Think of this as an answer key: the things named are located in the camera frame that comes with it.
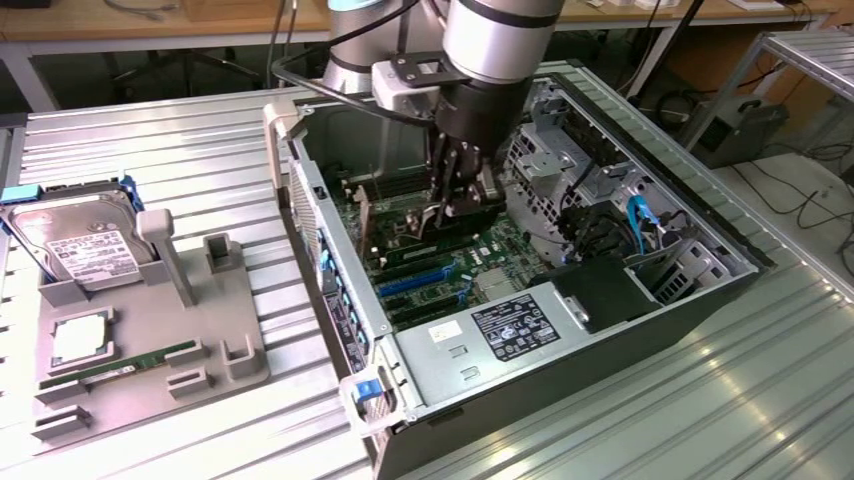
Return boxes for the black expansion slot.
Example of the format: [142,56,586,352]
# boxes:
[383,294,463,327]

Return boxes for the grey parts rack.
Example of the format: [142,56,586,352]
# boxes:
[30,207,272,457]

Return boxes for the aluminium frame table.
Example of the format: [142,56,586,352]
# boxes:
[693,31,854,151]

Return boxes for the green RAM stick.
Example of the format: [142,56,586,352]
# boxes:
[39,345,203,390]

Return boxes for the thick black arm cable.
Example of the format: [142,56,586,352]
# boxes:
[270,47,437,129]

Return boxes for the coiled black cable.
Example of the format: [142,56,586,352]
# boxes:
[655,88,701,127]

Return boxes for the open PC case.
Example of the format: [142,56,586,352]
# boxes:
[262,59,779,480]

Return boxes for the black fan shroud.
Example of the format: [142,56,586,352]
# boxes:
[551,256,659,335]

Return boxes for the blue expansion slot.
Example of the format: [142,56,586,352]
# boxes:
[374,265,451,298]

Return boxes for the installed black RAM stick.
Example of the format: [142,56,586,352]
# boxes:
[382,244,471,268]

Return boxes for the black floor cables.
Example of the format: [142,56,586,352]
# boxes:
[731,143,854,232]

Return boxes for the green motherboard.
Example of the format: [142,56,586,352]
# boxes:
[332,164,537,332]

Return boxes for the metal disk bay cage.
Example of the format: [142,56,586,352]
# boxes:
[501,82,643,211]

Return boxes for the graphics card with metal bracket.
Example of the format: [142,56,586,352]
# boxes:
[355,182,511,262]

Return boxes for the blue wire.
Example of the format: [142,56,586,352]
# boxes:
[625,193,663,257]

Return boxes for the wooden desk with white frame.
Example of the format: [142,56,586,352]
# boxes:
[0,0,837,114]

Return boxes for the silver power supply unit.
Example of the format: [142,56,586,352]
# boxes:
[391,284,593,407]

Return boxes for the black wire bundle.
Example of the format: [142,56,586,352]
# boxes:
[558,202,633,262]

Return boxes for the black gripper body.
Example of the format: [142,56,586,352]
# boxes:
[434,78,537,153]

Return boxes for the thin hanging black cable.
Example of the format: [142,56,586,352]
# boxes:
[267,0,298,61]

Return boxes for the black box device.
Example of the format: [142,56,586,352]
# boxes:
[691,99,790,169]

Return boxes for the silver CPU chip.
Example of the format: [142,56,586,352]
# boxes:
[52,316,112,367]

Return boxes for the hard disk with blue bracket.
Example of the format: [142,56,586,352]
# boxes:
[0,171,150,294]

